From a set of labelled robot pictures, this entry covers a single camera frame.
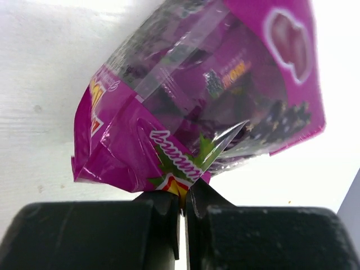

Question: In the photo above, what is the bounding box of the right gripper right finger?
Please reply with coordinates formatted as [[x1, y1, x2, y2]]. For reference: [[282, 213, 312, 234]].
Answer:
[[184, 180, 359, 269]]

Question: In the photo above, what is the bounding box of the purple snack packet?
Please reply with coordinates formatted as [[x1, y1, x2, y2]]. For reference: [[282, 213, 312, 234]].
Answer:
[[71, 1, 325, 197]]

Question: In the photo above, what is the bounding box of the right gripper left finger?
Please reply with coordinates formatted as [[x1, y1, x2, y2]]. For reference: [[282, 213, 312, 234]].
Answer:
[[1, 191, 179, 269]]

